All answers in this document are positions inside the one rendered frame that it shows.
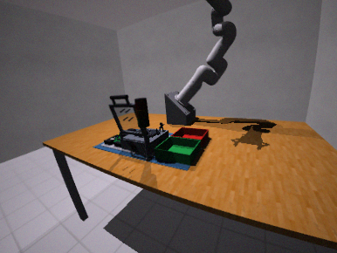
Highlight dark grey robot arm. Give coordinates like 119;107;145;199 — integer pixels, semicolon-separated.
175;0;237;106

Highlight green circuit board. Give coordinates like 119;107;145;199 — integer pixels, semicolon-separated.
110;136;120;142

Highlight green open-top bin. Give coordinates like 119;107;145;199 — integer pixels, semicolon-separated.
154;136;201;165

